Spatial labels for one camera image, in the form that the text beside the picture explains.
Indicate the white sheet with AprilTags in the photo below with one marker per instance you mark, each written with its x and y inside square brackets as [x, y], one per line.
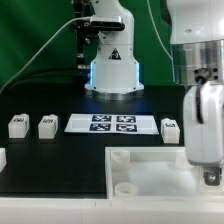
[112, 124]

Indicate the black camera on mount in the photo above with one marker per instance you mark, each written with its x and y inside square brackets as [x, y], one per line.
[107, 23]

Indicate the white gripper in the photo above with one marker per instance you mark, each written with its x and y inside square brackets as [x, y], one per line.
[204, 143]

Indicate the white square tabletop part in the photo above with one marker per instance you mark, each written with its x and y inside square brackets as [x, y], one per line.
[154, 172]

